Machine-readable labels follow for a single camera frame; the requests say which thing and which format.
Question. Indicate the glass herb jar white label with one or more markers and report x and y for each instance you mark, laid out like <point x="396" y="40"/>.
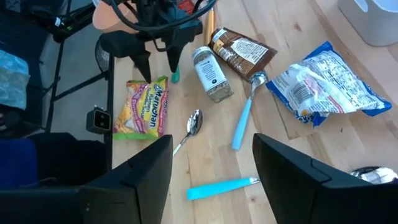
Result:
<point x="211" y="74"/>

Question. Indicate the pale blue plastic bag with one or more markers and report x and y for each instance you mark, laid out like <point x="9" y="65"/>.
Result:
<point x="12" y="81"/>

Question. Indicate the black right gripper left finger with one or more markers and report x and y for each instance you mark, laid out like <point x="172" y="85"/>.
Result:
<point x="140" y="193"/>

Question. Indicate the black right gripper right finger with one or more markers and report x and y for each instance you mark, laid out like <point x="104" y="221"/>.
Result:
<point x="304" y="196"/>

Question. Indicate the lime chili ramen packet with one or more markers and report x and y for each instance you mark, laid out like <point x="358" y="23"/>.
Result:
<point x="140" y="109"/>

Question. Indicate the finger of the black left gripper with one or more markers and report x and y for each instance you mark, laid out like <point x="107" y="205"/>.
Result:
<point x="174" y="53"/>
<point x="127" y="46"/>

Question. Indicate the white bin holding spices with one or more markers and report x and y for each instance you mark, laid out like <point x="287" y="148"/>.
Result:
<point x="370" y="25"/>

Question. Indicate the black table-level camera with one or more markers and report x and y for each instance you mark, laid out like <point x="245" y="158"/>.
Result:
<point x="98" y="120"/>

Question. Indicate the peach bowl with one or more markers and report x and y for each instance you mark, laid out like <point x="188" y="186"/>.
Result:
<point x="105" y="18"/>

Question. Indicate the brown spice pouch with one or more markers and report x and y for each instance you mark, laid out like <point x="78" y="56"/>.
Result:
<point x="239" y="53"/>

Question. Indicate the blue white ramen packet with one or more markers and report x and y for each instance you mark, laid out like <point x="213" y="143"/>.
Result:
<point x="323" y="84"/>

